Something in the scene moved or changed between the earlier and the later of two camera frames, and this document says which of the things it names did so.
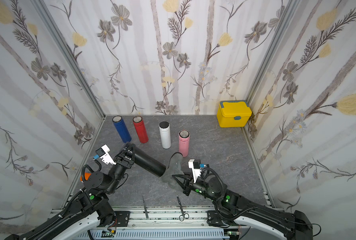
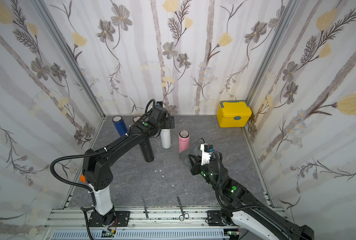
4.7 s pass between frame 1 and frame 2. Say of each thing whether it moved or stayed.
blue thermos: stayed
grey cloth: moved
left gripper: moved
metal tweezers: stayed
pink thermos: stayed
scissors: stayed
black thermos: moved
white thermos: stayed
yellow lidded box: stayed
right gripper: moved
